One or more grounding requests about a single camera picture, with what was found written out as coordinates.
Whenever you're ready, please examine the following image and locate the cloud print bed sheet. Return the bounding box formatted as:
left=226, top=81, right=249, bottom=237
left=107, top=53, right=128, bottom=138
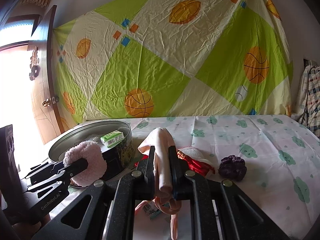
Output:
left=127, top=115, right=319, bottom=239

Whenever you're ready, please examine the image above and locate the green patterned wall sheet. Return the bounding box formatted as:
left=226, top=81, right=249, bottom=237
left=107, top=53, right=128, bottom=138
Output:
left=53, top=0, right=293, bottom=129

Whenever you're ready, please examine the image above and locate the red gold drawstring pouch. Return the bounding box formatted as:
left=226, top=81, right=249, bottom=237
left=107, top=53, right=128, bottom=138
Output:
left=134, top=148, right=217, bottom=178

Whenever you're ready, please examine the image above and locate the purple scrunchie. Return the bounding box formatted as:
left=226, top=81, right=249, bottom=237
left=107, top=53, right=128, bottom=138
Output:
left=218, top=155, right=247, bottom=181

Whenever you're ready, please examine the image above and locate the brass door handle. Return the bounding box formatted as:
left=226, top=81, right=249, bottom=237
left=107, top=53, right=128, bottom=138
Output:
left=42, top=96, right=60, bottom=107

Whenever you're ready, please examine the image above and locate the green tissue pack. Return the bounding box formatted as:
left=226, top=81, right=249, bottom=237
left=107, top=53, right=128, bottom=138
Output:
left=100, top=130, right=124, bottom=148

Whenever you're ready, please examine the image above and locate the pink fluffy ball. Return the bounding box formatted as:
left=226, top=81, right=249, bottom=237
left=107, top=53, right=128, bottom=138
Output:
left=63, top=141, right=107, bottom=187

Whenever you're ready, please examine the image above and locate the round metal cookie tin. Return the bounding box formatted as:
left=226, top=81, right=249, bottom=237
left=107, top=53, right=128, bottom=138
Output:
left=48, top=120, right=136, bottom=181

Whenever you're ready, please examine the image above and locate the brown wooden door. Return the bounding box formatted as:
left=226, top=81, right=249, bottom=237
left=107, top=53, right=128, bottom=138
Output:
left=1, top=5, right=65, bottom=144

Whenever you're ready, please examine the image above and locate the plaid checkered bag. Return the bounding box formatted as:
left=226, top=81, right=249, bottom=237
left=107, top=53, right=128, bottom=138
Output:
left=291, top=59, right=320, bottom=138

